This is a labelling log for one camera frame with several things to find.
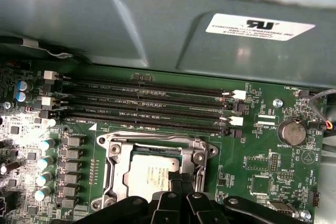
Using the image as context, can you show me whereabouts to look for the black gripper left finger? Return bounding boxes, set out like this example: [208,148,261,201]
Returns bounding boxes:
[76,171,184,224]

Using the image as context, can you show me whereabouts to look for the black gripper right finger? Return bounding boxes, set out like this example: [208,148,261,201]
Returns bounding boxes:
[181,173,302,224]

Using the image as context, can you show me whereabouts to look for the metal socket locking lever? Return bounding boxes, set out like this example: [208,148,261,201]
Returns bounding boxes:
[103,153,116,198]
[195,166,208,192]

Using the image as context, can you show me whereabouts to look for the silver CPU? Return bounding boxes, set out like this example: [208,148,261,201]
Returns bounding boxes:
[124,152,182,201]

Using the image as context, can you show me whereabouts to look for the metal socket cover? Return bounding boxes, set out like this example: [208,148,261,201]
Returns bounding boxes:
[106,140,209,206]

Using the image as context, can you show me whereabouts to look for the black RAM slot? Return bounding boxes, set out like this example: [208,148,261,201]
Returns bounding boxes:
[61,105,233,123]
[61,115,233,135]
[61,76,234,99]
[61,91,234,111]

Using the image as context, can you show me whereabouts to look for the CPU socket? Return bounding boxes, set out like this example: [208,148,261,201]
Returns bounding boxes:
[96,130,220,212]

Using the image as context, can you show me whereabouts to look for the green motherboard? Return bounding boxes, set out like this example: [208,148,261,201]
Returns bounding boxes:
[0,60,328,224]

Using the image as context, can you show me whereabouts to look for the black square chip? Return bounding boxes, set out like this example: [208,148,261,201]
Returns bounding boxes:
[250,175,271,196]

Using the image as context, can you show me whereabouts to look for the silver internal USB port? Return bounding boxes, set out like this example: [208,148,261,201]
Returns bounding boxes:
[267,200,295,219]

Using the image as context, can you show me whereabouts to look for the grey square choke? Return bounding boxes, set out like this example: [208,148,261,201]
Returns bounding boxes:
[60,134,85,146]
[57,197,79,209]
[58,160,82,172]
[57,184,80,197]
[59,147,83,159]
[58,173,81,185]

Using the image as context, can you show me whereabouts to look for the coin battery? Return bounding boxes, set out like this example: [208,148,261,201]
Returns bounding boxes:
[278,118,307,146]

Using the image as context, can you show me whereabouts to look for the silver teal capacitor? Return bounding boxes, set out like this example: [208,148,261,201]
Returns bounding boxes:
[39,155,55,169]
[34,186,51,201]
[36,172,53,187]
[41,137,56,151]

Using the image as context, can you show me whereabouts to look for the blue capacitor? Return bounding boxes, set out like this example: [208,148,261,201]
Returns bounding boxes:
[16,80,34,92]
[15,91,34,103]

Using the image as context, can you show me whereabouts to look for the black PC case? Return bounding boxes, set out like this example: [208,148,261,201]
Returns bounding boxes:
[0,0,336,224]

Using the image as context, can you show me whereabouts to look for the white case label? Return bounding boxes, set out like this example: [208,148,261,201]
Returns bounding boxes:
[205,13,316,42]

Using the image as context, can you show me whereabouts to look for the multicoloured fan wire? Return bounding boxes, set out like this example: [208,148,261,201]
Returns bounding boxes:
[309,88,336,131]

